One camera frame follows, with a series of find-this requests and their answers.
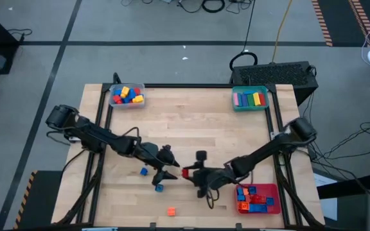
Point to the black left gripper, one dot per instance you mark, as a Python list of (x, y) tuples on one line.
[(165, 157)]

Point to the yellow long block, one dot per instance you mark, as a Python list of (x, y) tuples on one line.
[(256, 99)]

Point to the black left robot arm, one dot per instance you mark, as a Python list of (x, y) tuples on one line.
[(101, 138)]

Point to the clear plastic bin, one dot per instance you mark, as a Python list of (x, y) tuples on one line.
[(111, 106)]

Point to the orange small block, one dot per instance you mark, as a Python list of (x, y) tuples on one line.
[(171, 211), (245, 191), (243, 205)]

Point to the red long block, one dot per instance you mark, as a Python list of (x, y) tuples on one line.
[(262, 99)]

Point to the white paper sheet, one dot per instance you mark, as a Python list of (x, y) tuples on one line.
[(324, 199)]

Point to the black mat with hazard stripes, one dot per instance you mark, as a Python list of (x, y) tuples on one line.
[(342, 19), (40, 199)]

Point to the pink long block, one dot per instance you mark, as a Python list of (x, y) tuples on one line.
[(236, 99)]

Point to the black desk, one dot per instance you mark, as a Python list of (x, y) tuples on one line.
[(355, 205)]

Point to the red one-stud block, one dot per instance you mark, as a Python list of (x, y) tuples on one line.
[(137, 91), (117, 99)]

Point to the black computer case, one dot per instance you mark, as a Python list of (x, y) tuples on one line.
[(275, 73)]

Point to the light green long block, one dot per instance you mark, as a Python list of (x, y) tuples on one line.
[(250, 100)]

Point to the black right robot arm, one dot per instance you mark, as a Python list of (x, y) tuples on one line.
[(268, 147)]

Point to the blue long block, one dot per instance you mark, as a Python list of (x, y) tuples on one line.
[(248, 92), (245, 100)]

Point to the teal plastic bin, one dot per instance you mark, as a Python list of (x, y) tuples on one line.
[(234, 109)]

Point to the red small four-stud block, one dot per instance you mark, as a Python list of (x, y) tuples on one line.
[(255, 199)]

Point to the red plastic bin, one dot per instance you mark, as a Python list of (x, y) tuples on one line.
[(276, 189)]

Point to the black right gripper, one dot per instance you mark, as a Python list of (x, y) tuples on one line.
[(210, 178)]

